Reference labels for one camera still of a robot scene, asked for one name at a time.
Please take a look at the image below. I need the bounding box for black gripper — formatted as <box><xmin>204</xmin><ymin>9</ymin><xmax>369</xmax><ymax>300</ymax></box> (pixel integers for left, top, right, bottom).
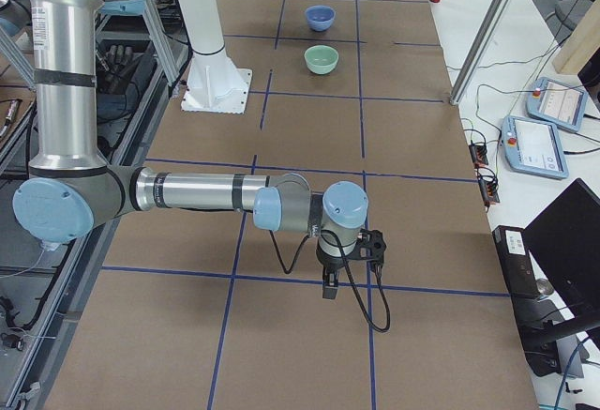
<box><xmin>316</xmin><ymin>245</ymin><xmax>344</xmax><ymax>300</ymax></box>

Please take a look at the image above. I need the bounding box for blue bowl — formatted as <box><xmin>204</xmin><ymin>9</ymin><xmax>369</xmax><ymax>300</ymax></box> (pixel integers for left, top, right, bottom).
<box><xmin>305</xmin><ymin>5</ymin><xmax>337</xmax><ymax>32</ymax></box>

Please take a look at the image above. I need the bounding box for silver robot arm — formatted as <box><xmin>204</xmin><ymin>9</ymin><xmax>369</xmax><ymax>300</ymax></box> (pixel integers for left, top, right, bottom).
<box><xmin>12</xmin><ymin>0</ymin><xmax>383</xmax><ymax>298</ymax></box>

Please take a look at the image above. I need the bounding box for green bowl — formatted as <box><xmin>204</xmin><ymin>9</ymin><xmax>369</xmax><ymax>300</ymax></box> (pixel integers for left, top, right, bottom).
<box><xmin>304</xmin><ymin>45</ymin><xmax>339</xmax><ymax>75</ymax></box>

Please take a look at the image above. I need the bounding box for near orange black adapter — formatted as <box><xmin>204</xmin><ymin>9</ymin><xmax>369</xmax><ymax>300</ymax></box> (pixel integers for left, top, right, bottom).
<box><xmin>475</xmin><ymin>166</ymin><xmax>500</xmax><ymax>209</ymax></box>

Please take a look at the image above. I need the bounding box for orange black adapter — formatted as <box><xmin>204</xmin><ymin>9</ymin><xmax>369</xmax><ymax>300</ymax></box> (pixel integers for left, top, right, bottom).
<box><xmin>466</xmin><ymin>129</ymin><xmax>488</xmax><ymax>167</ymax></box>
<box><xmin>475</xmin><ymin>166</ymin><xmax>500</xmax><ymax>209</ymax></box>

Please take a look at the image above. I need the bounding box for far orange black adapter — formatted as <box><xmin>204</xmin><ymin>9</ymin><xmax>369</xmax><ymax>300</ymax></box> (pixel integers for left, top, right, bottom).
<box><xmin>466</xmin><ymin>129</ymin><xmax>488</xmax><ymax>167</ymax></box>

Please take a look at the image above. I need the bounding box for black computer box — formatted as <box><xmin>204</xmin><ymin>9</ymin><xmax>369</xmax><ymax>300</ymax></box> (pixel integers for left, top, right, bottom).
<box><xmin>492</xmin><ymin>225</ymin><xmax>587</xmax><ymax>378</ymax></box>

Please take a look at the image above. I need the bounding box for black monitor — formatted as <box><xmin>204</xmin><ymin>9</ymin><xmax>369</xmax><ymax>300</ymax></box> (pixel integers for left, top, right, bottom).
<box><xmin>523</xmin><ymin>178</ymin><xmax>599</xmax><ymax>347</ymax></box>

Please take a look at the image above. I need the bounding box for near teach pendant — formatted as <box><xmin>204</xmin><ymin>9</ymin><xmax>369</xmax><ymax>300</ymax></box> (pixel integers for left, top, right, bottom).
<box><xmin>501</xmin><ymin>115</ymin><xmax>569</xmax><ymax>180</ymax></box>

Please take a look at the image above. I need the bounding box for teach pendant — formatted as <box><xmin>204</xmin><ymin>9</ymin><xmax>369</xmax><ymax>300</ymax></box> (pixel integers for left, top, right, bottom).
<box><xmin>526</xmin><ymin>77</ymin><xmax>589</xmax><ymax>133</ymax></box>
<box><xmin>501</xmin><ymin>115</ymin><xmax>569</xmax><ymax>180</ymax></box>

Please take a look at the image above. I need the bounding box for far teach pendant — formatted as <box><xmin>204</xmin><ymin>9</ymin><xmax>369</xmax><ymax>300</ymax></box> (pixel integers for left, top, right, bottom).
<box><xmin>526</xmin><ymin>77</ymin><xmax>589</xmax><ymax>133</ymax></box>

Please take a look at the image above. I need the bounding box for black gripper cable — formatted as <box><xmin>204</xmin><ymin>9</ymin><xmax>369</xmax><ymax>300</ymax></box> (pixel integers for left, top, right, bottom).
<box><xmin>269</xmin><ymin>229</ymin><xmax>392</xmax><ymax>335</ymax></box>

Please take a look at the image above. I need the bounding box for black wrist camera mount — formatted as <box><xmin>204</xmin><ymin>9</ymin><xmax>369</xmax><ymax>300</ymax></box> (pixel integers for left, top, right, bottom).
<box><xmin>348</xmin><ymin>229</ymin><xmax>386</xmax><ymax>267</ymax></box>

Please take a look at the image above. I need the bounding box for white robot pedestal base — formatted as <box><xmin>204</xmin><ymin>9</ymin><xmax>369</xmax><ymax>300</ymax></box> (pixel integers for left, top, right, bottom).
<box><xmin>178</xmin><ymin>0</ymin><xmax>252</xmax><ymax>114</ymax></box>

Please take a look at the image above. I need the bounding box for aluminium frame post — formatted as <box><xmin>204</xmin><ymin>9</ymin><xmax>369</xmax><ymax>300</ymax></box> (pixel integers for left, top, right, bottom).
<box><xmin>449</xmin><ymin>0</ymin><xmax>511</xmax><ymax>105</ymax></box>

